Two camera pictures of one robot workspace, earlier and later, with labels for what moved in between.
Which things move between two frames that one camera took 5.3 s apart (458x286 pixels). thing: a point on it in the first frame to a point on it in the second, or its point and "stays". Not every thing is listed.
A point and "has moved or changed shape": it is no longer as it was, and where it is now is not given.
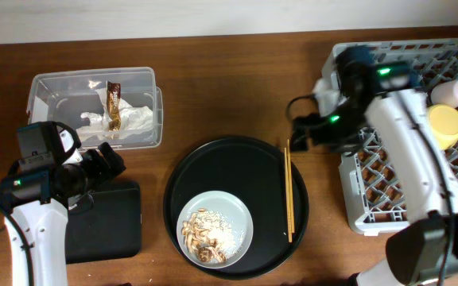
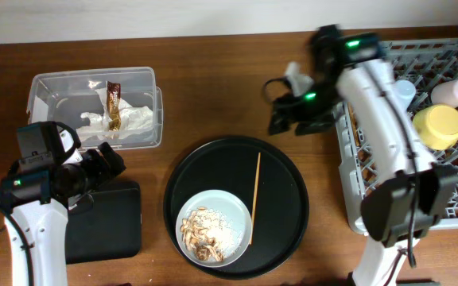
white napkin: (133, 119) stays
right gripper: (319, 134) to (293, 102)
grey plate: (215, 229) stays
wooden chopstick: (288, 198) to (255, 200)
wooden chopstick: (291, 197) has moved or changed shape
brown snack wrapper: (114, 100) stays
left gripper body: (95, 172) stays
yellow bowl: (447, 125) stays
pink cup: (454, 93) stays
